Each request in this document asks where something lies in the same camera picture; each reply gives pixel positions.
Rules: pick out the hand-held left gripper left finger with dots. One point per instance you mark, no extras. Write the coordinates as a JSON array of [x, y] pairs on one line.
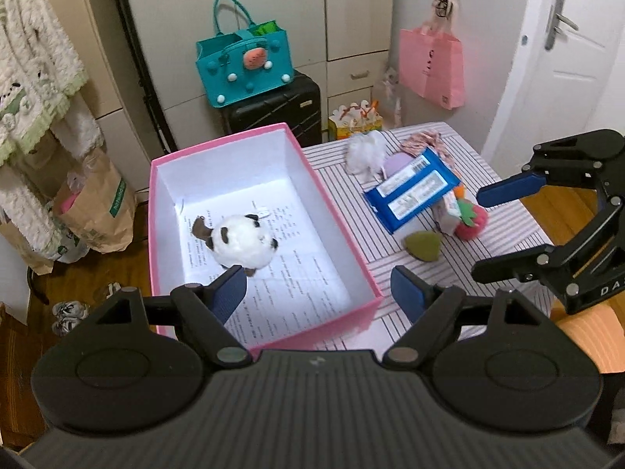
[[228, 289]]

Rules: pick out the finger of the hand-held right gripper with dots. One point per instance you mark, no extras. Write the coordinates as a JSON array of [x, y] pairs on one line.
[[517, 266], [510, 188]]

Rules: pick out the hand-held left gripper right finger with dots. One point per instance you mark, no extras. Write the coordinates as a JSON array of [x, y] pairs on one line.
[[408, 294]]

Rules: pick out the red strawberry plush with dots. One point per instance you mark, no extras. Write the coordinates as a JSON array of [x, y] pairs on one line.
[[472, 220]]

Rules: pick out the green felt leaf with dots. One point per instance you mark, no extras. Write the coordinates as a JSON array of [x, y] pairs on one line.
[[422, 246]]

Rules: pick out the blue wet wipes packet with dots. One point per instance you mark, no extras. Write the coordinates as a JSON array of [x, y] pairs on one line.
[[415, 190]]

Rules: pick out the pink cardboard box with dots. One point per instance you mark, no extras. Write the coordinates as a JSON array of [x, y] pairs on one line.
[[293, 176]]

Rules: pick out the purple soft pad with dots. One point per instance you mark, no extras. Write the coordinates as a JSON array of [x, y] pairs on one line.
[[396, 163]]

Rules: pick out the panda plush toy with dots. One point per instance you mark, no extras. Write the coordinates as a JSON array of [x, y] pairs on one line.
[[244, 244]]

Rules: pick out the printed paper sheet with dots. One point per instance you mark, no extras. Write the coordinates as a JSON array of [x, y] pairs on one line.
[[305, 278]]

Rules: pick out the red striped scrunchie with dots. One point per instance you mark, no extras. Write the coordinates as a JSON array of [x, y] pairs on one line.
[[426, 142]]

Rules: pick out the white door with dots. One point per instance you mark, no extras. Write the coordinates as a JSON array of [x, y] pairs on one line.
[[586, 88]]

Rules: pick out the pink tote bag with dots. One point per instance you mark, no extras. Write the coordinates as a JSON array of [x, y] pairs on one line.
[[432, 66]]

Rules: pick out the white fluffy pompom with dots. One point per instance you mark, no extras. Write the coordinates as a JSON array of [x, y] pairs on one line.
[[366, 152]]

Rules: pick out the clear plastic bag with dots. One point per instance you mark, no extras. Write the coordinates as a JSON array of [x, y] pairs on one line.
[[390, 95]]

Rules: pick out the brown paper bag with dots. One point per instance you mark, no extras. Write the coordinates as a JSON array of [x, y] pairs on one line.
[[100, 205]]

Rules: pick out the yellow gift box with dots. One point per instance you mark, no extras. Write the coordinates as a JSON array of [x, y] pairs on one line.
[[355, 119]]

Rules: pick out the black suitcase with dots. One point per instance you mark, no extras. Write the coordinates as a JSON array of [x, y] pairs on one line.
[[278, 110]]

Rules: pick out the black hair clip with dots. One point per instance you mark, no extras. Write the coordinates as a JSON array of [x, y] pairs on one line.
[[443, 4]]

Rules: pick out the teal felt handbag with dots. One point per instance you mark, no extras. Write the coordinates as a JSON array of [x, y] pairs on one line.
[[244, 68]]

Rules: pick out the white wardrobe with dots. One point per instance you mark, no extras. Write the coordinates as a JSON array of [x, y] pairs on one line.
[[356, 10]]

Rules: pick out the black pole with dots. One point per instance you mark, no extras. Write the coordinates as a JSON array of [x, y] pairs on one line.
[[141, 58]]

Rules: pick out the white fleece jacket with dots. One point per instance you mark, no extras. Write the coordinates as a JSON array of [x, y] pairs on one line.
[[29, 58]]

